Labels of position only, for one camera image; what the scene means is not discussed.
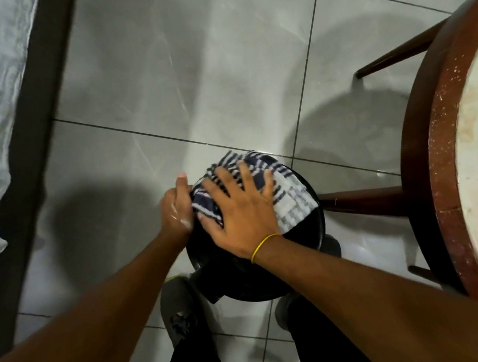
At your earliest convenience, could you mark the person's right hand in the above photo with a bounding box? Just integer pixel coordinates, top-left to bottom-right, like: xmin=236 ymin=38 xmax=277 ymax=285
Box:
xmin=190 ymin=157 xmax=286 ymax=268

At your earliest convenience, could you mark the person's left hand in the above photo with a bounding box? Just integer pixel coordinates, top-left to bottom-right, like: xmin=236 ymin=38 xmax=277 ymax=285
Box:
xmin=152 ymin=171 xmax=202 ymax=248

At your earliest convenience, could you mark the blue white checked cloth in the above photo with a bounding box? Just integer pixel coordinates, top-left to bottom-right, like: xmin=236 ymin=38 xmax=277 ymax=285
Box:
xmin=184 ymin=140 xmax=323 ymax=246

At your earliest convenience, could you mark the black round pan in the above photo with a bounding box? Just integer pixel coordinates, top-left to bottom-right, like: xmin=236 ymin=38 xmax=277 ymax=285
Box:
xmin=175 ymin=160 xmax=336 ymax=312

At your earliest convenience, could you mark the person's right forearm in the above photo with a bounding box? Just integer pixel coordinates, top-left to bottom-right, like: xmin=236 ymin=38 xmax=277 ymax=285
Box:
xmin=252 ymin=208 xmax=478 ymax=362

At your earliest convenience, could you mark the person's left forearm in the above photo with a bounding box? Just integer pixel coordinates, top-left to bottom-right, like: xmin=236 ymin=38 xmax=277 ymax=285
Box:
xmin=0 ymin=230 xmax=203 ymax=362

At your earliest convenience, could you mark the yellow rubber wrist band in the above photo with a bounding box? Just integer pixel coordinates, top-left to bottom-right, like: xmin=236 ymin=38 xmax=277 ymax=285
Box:
xmin=247 ymin=232 xmax=285 ymax=264

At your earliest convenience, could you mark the person's left grey shoe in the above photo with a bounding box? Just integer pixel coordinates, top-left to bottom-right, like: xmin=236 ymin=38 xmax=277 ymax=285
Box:
xmin=156 ymin=273 xmax=211 ymax=351

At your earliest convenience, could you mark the person's right black trouser leg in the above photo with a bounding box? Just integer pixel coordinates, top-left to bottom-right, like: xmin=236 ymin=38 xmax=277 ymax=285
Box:
xmin=282 ymin=286 xmax=382 ymax=362

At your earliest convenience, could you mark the round wooden table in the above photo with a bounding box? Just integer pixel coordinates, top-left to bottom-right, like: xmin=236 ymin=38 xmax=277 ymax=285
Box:
xmin=291 ymin=0 xmax=478 ymax=360

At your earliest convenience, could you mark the dark bed frame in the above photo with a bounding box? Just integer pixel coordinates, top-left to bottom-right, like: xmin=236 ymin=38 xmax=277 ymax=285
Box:
xmin=0 ymin=0 xmax=130 ymax=362

